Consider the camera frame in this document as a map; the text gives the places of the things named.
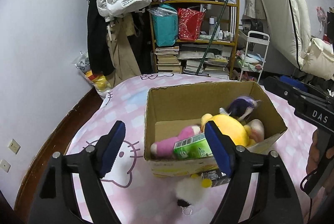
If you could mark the purple haired doll plush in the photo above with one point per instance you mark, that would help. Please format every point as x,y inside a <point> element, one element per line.
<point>242,107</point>

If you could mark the white fluffy yellow pompom keychain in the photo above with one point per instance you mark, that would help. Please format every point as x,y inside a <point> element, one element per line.
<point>189,191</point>

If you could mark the wooden bookshelf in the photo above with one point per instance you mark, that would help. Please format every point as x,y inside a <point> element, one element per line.
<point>221,55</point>

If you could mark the pink swirl roll plush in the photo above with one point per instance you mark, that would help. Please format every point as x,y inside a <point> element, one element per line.
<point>255,129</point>

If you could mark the green pole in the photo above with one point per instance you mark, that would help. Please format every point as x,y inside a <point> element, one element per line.
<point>212,36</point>

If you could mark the black hanging coat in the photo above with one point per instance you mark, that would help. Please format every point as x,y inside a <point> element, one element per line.
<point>97,47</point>

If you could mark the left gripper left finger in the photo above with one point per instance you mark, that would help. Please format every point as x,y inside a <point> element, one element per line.
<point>55,199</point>

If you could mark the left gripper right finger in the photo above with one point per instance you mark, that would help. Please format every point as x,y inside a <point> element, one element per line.
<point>275,200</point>

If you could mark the wall power socket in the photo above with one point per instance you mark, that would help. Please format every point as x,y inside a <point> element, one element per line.
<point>14,146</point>

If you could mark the stack of books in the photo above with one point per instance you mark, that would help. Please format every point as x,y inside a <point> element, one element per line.
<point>167,59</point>

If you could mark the white rolling cart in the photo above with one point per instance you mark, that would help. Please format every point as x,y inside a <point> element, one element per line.
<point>250,62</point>

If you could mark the yellow dog plush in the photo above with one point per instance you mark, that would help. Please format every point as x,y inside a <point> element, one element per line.
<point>231,127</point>

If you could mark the plastic bag of toys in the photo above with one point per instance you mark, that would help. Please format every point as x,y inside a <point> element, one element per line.
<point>98,81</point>

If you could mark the person right hand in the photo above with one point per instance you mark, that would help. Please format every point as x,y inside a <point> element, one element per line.
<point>314,154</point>

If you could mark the green tissue pack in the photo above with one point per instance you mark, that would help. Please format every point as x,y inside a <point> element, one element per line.
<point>195,147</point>

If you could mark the teal bag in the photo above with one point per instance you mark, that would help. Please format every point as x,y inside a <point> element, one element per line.
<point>165,25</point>

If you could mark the cardboard box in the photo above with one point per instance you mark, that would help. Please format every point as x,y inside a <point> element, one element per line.
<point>177,117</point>

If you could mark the small black box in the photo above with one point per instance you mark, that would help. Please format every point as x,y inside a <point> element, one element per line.
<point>214,178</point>

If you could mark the pink bear plush keychain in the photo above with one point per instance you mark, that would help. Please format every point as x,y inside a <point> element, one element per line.
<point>164,149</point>

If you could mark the beige trousers hanging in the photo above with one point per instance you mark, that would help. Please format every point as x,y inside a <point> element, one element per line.
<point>121,53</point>

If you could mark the red patterned bag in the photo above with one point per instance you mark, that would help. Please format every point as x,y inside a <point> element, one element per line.
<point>189,24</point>

